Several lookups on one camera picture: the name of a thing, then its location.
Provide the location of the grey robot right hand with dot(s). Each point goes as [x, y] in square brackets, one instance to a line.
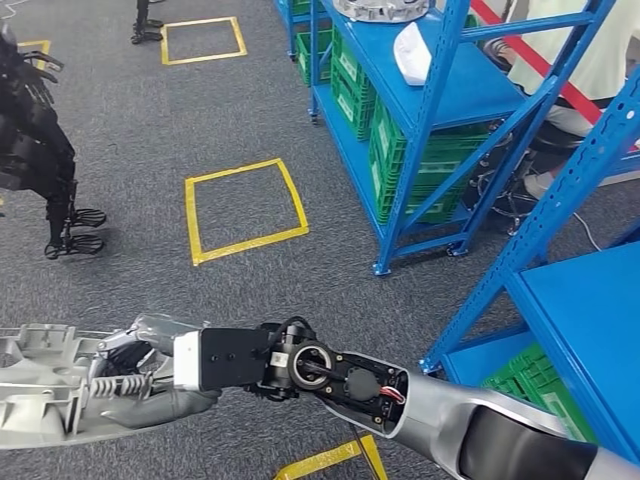
[150, 411]

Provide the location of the grey plastic wheel cover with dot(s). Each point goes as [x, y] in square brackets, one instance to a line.
[40, 397]
[380, 10]

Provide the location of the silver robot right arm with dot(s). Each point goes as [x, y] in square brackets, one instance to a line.
[450, 411]

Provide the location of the blue metal shelf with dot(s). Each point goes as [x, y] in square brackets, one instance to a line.
[590, 318]
[290, 33]
[450, 79]

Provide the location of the white plastic part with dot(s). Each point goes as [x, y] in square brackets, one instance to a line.
[412, 56]

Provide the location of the black humanoid robot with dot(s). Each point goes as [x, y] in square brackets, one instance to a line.
[45, 152]
[145, 30]

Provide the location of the yellow floor tape square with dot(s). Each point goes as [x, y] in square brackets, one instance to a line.
[200, 60]
[35, 44]

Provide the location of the green plastic crate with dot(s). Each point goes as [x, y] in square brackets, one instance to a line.
[358, 119]
[301, 6]
[425, 199]
[450, 149]
[358, 53]
[550, 397]
[303, 63]

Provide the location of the black wheeled stool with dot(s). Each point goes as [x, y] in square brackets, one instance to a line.
[555, 139]

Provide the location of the red barrier strip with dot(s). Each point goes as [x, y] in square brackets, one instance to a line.
[540, 63]

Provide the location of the person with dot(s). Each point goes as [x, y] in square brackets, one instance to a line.
[615, 60]

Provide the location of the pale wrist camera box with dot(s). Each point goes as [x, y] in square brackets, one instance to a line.
[186, 361]

